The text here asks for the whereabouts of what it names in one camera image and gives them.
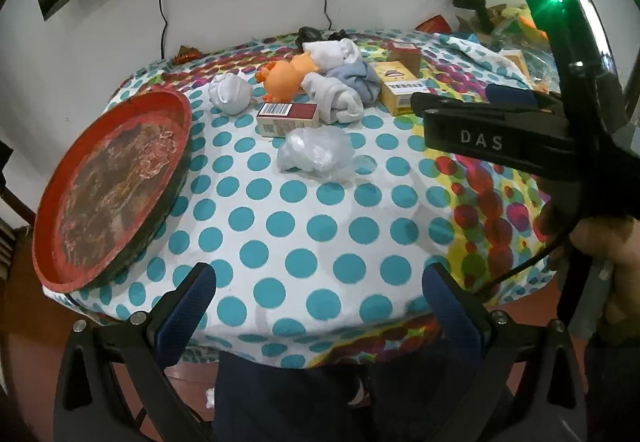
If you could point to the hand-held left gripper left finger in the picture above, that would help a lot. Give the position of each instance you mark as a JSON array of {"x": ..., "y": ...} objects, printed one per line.
[{"x": 185, "y": 312}]

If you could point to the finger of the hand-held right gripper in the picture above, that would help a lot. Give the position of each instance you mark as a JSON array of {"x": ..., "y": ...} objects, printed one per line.
[
  {"x": 510, "y": 93},
  {"x": 480, "y": 139}
]

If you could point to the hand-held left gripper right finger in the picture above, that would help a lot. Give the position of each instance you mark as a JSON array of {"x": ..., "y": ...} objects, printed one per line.
[{"x": 450, "y": 307}]

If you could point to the yellow cardboard box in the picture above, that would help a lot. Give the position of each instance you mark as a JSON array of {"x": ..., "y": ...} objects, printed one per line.
[{"x": 397, "y": 94}]

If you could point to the brown cardboard box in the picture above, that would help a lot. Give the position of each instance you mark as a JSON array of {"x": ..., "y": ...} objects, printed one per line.
[{"x": 405, "y": 57}]

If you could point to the blue sock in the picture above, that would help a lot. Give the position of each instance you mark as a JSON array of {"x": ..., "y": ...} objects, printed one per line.
[{"x": 362, "y": 79}]

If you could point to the red round tray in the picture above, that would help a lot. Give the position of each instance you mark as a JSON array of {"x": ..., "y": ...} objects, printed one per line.
[{"x": 115, "y": 182}]

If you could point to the long white sock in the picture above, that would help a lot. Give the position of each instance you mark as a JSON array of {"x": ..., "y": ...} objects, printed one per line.
[{"x": 335, "y": 102}]

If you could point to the clear plastic bag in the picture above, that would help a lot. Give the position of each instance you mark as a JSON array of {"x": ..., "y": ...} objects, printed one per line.
[{"x": 315, "y": 152}]

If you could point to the white sock pair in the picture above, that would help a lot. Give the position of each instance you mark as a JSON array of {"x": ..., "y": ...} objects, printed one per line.
[{"x": 330, "y": 53}]

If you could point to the red cardboard box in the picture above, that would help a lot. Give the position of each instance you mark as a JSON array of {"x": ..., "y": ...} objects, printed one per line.
[{"x": 300, "y": 114}]

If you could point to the black plastic bag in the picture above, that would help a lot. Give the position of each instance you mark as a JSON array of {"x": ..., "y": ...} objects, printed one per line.
[{"x": 306, "y": 34}]

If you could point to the orange rubber toy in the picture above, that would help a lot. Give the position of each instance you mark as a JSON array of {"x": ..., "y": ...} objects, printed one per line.
[{"x": 282, "y": 82}]

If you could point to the white sock ball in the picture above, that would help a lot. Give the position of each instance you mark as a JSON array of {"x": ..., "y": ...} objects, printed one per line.
[{"x": 229, "y": 94}]

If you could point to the person's right hand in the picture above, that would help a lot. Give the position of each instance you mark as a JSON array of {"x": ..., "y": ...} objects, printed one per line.
[{"x": 615, "y": 252}]

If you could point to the yellow white carton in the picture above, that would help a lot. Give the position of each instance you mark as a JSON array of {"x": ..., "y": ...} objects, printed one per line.
[{"x": 515, "y": 64}]

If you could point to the plastic bag with green contents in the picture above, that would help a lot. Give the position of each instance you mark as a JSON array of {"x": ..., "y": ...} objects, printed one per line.
[{"x": 537, "y": 57}]

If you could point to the yellow knitted toy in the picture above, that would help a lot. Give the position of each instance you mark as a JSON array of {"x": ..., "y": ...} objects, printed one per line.
[{"x": 520, "y": 17}]

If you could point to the white paper scrap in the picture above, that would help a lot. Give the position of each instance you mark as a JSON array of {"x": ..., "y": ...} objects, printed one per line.
[{"x": 211, "y": 399}]

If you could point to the red foil packet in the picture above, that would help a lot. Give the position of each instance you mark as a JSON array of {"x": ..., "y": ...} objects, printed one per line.
[{"x": 435, "y": 24}]

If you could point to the polka dot tablecloth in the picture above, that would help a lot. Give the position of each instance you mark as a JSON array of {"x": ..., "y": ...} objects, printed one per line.
[{"x": 300, "y": 232}]

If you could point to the person's dark pants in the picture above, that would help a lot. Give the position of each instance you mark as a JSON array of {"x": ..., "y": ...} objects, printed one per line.
[{"x": 300, "y": 402}]

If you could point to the wooden chair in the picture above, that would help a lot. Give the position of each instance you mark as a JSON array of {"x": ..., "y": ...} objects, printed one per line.
[{"x": 15, "y": 202}]

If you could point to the small red wrapper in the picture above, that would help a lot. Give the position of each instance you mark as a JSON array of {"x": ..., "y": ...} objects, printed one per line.
[{"x": 186, "y": 54}]

